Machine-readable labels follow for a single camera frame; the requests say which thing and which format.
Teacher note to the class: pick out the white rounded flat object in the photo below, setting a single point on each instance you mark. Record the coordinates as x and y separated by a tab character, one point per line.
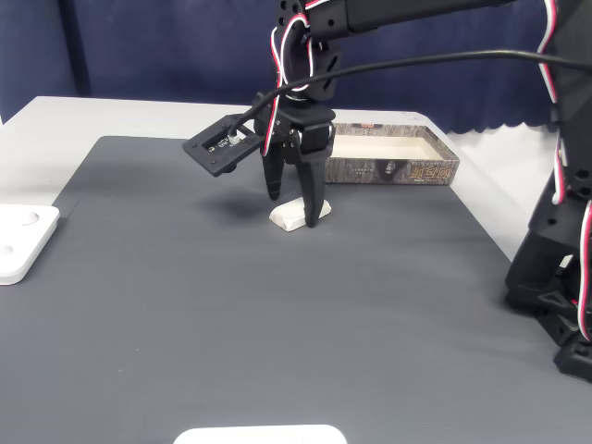
259	435

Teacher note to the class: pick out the printed cardboard box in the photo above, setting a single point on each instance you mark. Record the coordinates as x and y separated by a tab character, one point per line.
416	173

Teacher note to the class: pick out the grey table mat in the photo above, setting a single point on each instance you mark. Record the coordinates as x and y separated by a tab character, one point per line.
231	300

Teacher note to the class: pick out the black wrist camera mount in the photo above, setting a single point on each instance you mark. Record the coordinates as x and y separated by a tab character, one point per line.
217	159

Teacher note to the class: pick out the white tray with round knobs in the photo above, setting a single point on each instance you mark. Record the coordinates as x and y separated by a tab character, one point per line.
32	240

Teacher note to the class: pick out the white block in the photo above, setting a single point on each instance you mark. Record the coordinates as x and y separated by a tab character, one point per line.
289	217

